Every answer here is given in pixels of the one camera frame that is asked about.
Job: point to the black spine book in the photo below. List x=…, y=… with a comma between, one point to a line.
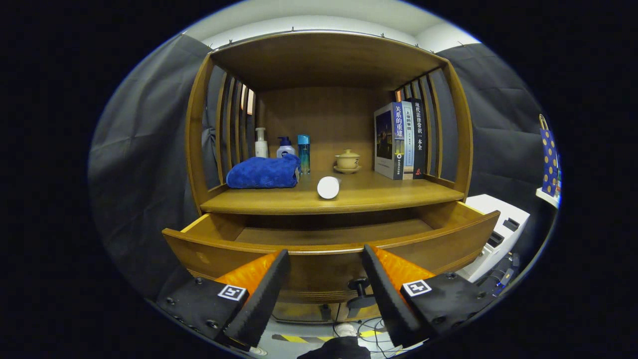
x=419, y=139

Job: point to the blue polka dot gift bag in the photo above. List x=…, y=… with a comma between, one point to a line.
x=548, y=159

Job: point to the blue towel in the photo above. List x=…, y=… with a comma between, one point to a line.
x=261, y=173

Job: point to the wooden countertop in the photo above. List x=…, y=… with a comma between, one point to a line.
x=379, y=192

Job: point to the blue spine book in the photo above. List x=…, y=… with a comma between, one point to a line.
x=386, y=139

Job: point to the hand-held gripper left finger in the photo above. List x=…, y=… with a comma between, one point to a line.
x=259, y=299

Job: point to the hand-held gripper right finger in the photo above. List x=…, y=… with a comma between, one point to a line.
x=391, y=301

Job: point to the white side table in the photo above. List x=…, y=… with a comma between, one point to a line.
x=547, y=198

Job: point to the white lotion bottle blue cap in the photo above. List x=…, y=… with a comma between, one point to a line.
x=285, y=148

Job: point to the white facial cleanser tube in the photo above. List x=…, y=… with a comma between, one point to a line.
x=328, y=188

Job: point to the beige lidded teacup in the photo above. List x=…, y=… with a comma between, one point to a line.
x=347, y=160

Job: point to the light spine book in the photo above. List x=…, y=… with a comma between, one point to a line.
x=408, y=139

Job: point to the wooden drawer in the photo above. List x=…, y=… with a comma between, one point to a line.
x=319, y=269

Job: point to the teal bottle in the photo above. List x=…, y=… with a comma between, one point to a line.
x=304, y=154

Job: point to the black computer case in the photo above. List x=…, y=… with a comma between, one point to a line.
x=498, y=276

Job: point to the wooden cabinet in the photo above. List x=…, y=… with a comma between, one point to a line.
x=324, y=114

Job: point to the white pump bottle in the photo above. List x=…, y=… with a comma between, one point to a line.
x=261, y=147

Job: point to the white box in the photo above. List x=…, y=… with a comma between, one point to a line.
x=498, y=214

